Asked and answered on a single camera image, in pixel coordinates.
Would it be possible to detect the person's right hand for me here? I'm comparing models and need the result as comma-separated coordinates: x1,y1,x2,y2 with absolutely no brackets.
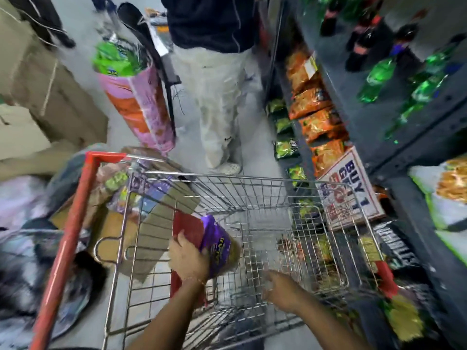
261,270,311,314

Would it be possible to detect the person's left hand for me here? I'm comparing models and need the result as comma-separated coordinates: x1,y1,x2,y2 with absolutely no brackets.
168,231,212,285

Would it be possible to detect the purple snack packet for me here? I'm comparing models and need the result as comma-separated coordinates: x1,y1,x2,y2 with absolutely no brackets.
199,214,242,280

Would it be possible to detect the person's right forearm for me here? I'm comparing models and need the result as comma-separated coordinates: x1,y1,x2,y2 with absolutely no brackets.
292,292,374,350

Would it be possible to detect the person's left forearm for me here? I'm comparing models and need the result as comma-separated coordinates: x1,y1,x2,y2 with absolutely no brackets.
126,279,208,350

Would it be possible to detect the red cart seat flap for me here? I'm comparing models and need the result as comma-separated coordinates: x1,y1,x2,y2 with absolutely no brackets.
169,211,208,307

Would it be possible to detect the flat cardboard sheet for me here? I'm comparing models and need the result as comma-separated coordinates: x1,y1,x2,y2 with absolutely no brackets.
120,181,202,283

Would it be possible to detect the open box of mixed packets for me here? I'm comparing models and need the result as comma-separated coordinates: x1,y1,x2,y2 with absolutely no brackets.
49,146,190,268

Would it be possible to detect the white promotional sign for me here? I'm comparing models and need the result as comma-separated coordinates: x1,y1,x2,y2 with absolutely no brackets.
315,147,386,231

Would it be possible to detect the black printed packet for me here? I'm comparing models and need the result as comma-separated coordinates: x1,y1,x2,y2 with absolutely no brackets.
371,220,425,271

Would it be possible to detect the row of green snack packets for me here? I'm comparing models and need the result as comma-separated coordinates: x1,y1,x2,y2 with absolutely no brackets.
266,98,311,188

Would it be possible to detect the yellow snack packet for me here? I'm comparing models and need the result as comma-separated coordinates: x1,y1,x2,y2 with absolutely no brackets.
382,293,427,342

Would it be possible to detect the tall pink orange sack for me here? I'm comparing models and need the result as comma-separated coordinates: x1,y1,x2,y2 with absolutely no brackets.
96,63,178,154

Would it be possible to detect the pile of clear plastic bags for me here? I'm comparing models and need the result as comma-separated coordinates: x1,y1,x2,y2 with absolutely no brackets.
0,175,93,341

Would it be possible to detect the row of orange snack packets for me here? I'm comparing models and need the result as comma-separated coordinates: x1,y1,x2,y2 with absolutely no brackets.
285,46,351,177

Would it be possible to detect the grey metal shelf unit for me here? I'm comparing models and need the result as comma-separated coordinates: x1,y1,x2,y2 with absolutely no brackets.
257,0,467,350

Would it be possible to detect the bunch of green packets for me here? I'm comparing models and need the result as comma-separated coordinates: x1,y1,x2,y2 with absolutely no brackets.
92,36,148,78

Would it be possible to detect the black folded trolley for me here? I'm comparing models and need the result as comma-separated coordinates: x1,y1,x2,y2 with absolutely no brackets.
117,1,182,137

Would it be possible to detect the white packet with yellow snacks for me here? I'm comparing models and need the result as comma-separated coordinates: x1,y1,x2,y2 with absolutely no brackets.
408,154,467,232

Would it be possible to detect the large brown cardboard box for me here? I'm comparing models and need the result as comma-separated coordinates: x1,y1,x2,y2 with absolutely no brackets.
0,0,109,147

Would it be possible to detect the row of green soda bottles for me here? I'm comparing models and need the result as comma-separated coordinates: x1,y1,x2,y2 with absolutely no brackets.
357,33,467,144

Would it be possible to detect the row of dark soda bottles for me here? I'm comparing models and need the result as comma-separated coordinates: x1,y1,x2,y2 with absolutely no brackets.
318,0,429,72

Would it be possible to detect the metal wire shopping cart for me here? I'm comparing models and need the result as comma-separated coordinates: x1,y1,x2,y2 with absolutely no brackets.
29,151,388,350

